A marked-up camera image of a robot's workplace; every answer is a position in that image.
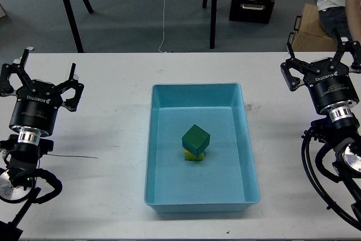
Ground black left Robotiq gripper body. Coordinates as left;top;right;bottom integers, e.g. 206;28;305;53
9;80;63;137

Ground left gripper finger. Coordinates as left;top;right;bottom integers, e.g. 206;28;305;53
0;48;37;98
45;63;84;112

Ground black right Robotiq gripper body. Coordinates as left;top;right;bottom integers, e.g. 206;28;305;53
303;58;357;115

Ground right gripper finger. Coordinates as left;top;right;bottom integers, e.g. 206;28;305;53
280;42;321;91
327;37;361;74

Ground green block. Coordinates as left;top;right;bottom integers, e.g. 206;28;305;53
182;124;210;156

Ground yellow block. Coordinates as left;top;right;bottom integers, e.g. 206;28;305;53
184;149;204;161

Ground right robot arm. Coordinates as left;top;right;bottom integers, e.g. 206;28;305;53
280;41;360;229

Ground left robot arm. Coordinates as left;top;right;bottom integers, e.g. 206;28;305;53
1;50;84;240

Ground seated person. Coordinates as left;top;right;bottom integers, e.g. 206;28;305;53
316;0;360;44

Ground dark wooden crate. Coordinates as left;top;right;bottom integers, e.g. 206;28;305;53
228;0;275;24

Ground blue plastic bin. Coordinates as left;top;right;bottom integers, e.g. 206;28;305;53
144;83;260;213

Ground black tripod left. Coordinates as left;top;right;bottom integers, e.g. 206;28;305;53
53;0;94;54

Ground thin black wire on table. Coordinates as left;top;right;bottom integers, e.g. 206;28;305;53
47;153;99;160

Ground cardboard box with handles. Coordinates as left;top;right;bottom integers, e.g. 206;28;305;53
288;3;337;52

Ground white cable on floor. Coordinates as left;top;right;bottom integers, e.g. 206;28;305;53
145;0;173;54

